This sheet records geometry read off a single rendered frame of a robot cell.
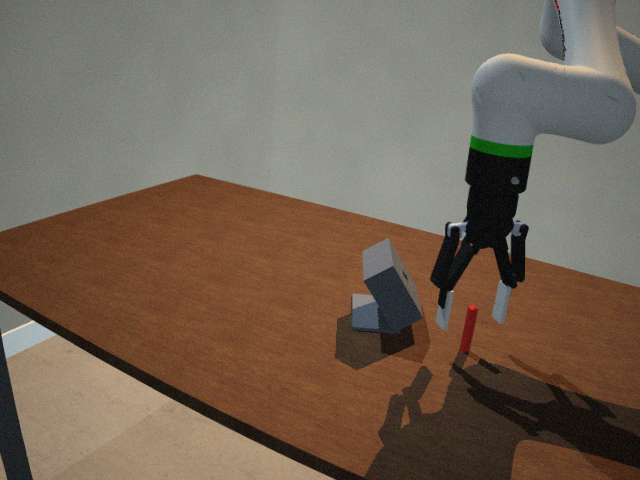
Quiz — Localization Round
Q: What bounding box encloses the red peg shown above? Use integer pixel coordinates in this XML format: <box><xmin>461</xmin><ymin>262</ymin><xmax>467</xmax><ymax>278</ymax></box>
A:
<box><xmin>460</xmin><ymin>306</ymin><xmax>478</xmax><ymax>352</ymax></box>

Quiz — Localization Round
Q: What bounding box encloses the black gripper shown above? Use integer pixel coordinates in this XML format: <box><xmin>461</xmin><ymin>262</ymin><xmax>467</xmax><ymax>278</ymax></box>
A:
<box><xmin>430</xmin><ymin>186</ymin><xmax>529</xmax><ymax>330</ymax></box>

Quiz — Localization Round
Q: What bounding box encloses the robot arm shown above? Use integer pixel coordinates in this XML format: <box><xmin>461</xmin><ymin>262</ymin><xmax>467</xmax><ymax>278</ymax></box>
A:
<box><xmin>465</xmin><ymin>0</ymin><xmax>640</xmax><ymax>196</ymax></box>

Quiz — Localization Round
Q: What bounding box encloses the grey sloped panel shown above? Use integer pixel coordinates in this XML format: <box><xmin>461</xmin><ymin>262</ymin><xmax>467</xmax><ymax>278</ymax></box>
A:
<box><xmin>352</xmin><ymin>238</ymin><xmax>423</xmax><ymax>334</ymax></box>

